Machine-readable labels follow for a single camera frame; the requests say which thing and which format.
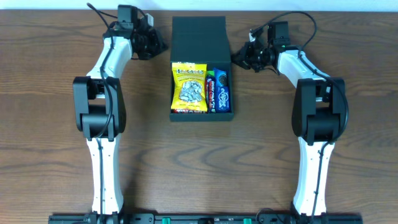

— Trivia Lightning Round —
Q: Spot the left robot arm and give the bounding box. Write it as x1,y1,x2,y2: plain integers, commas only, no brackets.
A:
73,13,167,215

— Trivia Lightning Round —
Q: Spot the green Haribo worms bag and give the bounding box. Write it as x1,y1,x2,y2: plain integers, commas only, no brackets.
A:
206,70,215,77

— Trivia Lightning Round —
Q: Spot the dark green box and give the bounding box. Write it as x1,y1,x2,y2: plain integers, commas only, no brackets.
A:
169,16,234,122

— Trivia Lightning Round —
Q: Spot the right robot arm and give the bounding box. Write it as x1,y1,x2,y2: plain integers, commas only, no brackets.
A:
231,22,349,219

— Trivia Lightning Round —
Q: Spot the blue Oreo cookie pack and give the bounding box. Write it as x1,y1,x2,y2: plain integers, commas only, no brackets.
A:
213,68,228,87

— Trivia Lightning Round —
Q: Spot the yellow seed snack bag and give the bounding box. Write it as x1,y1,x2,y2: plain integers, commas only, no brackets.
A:
171,62,207,112

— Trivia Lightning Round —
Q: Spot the blue Eclipse mint pack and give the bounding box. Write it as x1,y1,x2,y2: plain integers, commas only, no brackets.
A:
216,86,230,113

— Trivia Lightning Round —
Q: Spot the purple Dairy Milk bar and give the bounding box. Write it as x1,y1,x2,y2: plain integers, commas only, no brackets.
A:
205,75,216,113

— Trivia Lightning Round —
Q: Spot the red Hacks candy bag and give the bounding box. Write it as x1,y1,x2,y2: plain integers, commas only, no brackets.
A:
171,109,207,114

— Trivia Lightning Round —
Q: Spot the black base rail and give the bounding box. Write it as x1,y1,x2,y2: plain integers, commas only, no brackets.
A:
48,213,363,224

